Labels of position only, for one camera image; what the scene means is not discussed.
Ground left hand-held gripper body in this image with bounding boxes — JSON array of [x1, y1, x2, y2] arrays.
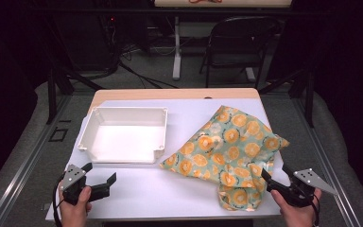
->
[[59, 164, 92, 206]]

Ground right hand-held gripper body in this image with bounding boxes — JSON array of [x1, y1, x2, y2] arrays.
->
[[283, 167, 338, 208]]

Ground green cloth with orange print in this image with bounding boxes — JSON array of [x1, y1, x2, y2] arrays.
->
[[159, 105, 290, 213]]

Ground person's right hand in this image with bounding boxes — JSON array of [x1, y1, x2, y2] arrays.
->
[[270, 187, 323, 227]]

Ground person's left hand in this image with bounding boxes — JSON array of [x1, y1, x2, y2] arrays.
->
[[58, 185, 94, 227]]

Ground white plastic box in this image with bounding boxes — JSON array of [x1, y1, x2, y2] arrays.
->
[[77, 106, 169, 166]]

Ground white table mat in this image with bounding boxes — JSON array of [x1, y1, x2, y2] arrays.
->
[[44, 98, 293, 221]]

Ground black metal stand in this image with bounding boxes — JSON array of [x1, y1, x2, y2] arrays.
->
[[257, 67, 317, 129], [44, 67, 106, 125]]

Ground black folding chair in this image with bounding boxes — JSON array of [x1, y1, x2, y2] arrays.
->
[[199, 15, 282, 90]]

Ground white table leg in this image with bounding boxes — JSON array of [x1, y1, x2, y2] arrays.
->
[[172, 15, 182, 81]]

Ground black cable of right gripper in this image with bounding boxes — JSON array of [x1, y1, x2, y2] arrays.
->
[[308, 192, 321, 227]]

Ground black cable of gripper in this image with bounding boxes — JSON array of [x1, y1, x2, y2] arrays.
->
[[308, 192, 321, 227], [52, 181, 64, 227]]

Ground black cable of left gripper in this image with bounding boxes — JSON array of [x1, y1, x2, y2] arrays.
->
[[52, 181, 64, 227]]

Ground aluminium floor rail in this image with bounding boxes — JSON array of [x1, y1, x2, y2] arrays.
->
[[291, 97, 362, 227], [0, 94, 74, 227]]

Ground black floor cables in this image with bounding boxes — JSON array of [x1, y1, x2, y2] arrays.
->
[[105, 18, 180, 90]]

